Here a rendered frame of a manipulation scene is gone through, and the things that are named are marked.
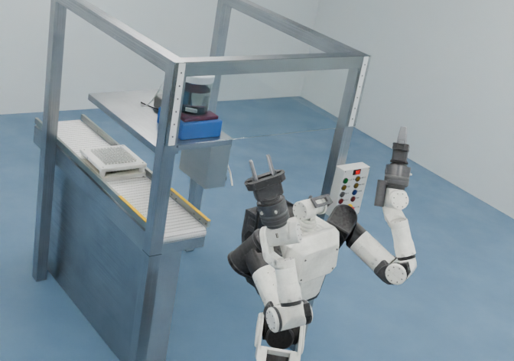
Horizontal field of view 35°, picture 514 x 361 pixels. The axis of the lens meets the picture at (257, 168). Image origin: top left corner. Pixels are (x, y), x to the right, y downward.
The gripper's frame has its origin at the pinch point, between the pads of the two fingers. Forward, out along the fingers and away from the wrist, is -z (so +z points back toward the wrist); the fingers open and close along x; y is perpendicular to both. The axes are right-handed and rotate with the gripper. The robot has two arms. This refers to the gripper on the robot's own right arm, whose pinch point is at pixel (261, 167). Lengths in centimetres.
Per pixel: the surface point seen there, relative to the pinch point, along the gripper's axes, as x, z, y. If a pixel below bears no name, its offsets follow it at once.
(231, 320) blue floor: -14, 143, -164
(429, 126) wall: 208, 164, -401
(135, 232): -46, 53, -111
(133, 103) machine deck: -30, 3, -135
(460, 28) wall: 244, 84, -385
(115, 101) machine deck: -37, 0, -136
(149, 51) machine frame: -18, -25, -95
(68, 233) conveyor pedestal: -83, 73, -185
